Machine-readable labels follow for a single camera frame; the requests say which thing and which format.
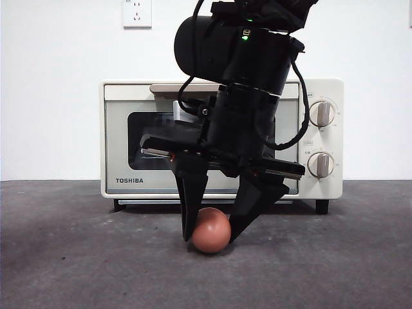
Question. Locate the brown egg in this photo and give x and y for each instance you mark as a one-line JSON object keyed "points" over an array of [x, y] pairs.
{"points": [[212, 231]]}

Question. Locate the cream toaster oven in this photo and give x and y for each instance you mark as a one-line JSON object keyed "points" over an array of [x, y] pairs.
{"points": [[334, 193]]}

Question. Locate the pale grey right wrist camera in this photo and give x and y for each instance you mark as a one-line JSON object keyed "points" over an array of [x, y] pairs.
{"points": [[181, 113]]}

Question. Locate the beige oven knob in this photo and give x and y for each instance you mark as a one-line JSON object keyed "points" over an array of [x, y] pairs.
{"points": [[323, 114], [321, 165]]}

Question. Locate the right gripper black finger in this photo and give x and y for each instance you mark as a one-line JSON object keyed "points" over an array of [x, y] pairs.
{"points": [[254, 199], [190, 186]]}

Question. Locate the white wall socket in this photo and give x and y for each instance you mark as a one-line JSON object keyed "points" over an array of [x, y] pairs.
{"points": [[137, 14]]}

